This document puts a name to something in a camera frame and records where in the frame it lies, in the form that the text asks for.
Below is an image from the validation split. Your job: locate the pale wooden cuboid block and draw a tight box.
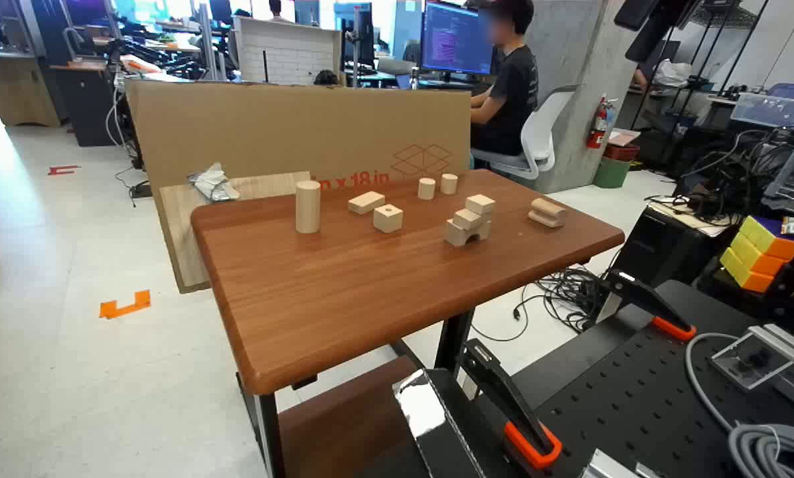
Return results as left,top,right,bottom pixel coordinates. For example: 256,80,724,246
345,188,387,217

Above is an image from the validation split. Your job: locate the wooden cube with hole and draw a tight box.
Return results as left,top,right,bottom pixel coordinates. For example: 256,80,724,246
371,201,406,237

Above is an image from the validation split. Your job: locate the tall wooden cylinder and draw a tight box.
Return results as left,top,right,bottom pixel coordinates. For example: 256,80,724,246
291,178,323,237

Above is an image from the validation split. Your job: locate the black table leg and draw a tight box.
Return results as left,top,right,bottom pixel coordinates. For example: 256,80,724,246
432,306,477,374
233,370,288,478

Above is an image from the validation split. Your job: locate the flat wooden block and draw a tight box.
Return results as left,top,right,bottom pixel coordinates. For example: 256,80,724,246
526,209,562,233
529,194,567,224

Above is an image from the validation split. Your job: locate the large cardboard box red print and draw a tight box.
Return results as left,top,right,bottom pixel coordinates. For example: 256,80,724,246
124,80,474,190

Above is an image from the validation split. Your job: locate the white office chair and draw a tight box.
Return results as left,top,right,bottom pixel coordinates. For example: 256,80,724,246
469,88,576,186

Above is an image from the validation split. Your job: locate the seated person black shirt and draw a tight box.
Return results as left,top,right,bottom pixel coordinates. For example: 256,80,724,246
468,0,542,160

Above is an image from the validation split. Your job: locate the crumpled clear plastic bag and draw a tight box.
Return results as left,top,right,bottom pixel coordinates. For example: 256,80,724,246
189,160,242,204

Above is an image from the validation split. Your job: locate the blue lit computer monitor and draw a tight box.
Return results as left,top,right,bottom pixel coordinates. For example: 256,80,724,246
420,0,495,80

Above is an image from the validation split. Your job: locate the green bucket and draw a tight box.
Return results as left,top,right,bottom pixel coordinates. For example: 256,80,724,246
591,155,632,190

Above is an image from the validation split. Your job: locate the red fire extinguisher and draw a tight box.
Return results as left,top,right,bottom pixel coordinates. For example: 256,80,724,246
583,93,612,151

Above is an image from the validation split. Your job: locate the yellow orange block stack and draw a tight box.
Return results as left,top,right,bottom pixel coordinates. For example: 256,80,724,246
716,213,794,294

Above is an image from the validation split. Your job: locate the silver metal box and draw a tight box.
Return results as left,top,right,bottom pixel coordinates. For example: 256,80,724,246
709,324,794,392

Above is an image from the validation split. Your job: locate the light wooden cabinet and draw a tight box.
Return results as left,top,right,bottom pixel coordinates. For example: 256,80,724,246
0,50,63,131

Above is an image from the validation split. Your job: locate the black floor cable bundle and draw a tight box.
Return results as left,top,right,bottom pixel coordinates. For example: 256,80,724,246
469,265,612,344

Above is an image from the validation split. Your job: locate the black clamp orange handle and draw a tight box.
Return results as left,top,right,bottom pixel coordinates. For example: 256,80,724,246
456,338,564,473
603,269,697,344

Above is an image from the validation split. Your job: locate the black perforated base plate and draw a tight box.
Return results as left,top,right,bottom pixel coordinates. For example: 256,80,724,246
452,275,794,478

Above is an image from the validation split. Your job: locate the white cable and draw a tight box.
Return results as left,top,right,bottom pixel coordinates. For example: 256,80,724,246
681,330,741,432

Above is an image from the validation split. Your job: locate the grey corrugated cable hose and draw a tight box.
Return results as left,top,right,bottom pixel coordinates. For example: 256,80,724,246
726,419,794,478

